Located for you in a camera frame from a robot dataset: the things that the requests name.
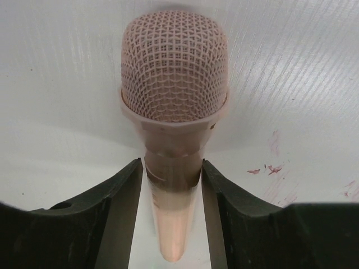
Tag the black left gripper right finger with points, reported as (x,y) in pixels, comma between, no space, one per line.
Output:
(245,231)

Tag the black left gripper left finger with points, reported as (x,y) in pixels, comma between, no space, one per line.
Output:
(91,230)

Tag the beige toy microphone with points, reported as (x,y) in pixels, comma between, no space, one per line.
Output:
(174,74)

